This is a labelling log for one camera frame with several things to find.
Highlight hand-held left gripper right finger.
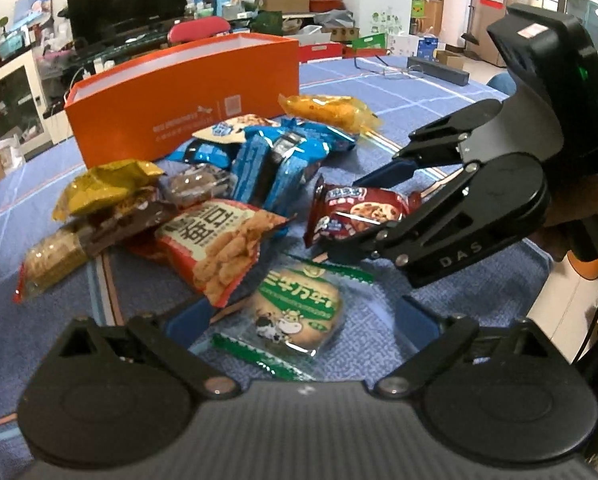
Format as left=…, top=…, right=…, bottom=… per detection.
left=376, top=295, right=554, bottom=397

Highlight clear brown cookie packet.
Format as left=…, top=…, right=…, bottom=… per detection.
left=158, top=164, right=237, bottom=210

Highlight blue chair back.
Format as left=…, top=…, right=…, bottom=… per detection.
left=486, top=72, right=517, bottom=96

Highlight white glass-door cabinet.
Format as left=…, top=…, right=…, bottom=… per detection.
left=0, top=50, right=47, bottom=161

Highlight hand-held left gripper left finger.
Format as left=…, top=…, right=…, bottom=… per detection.
left=54, top=294, right=244, bottom=397

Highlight white cookie packet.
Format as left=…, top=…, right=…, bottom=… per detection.
left=191, top=114, right=282, bottom=143

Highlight grey metal bar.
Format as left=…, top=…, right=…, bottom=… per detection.
left=407, top=56, right=470, bottom=86

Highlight red-orange peanut snack packet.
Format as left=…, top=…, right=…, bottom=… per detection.
left=129, top=200, right=297, bottom=308

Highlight red chocolate chip cookie packet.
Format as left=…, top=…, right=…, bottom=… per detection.
left=304, top=176, right=422, bottom=248

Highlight gold foil snack packet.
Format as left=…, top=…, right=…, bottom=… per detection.
left=52, top=159, right=166, bottom=222

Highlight glass-door fridge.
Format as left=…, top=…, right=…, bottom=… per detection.
left=566, top=0, right=598, bottom=56

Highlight orange cardboard box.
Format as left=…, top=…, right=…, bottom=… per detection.
left=63, top=33, right=300, bottom=170

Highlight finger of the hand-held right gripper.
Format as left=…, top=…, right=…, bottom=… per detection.
left=319, top=165, right=480, bottom=264
left=351, top=99, right=502, bottom=187

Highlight brown chocolate snack packet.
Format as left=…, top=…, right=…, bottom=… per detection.
left=79, top=195, right=180, bottom=258

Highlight yellow snack packet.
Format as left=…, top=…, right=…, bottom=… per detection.
left=278, top=94, right=382, bottom=133

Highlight clear oat bar packet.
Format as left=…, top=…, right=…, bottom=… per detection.
left=13, top=222, right=92, bottom=303

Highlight light blue snack packet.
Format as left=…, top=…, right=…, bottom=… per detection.
left=259, top=130, right=330, bottom=211
left=279, top=117, right=360, bottom=153
left=231, top=132, right=280, bottom=206

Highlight red chair back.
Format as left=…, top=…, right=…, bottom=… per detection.
left=168, top=16, right=231, bottom=43

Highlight green cow print biscuit packet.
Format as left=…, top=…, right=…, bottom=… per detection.
left=211, top=255, right=377, bottom=383

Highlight red plastic crate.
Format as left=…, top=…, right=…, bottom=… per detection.
left=299, top=42, right=345, bottom=63

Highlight dark blue snack packet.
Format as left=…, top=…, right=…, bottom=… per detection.
left=169, top=139, right=245, bottom=166

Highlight eyeglasses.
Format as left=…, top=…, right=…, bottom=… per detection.
left=354, top=54, right=420, bottom=81

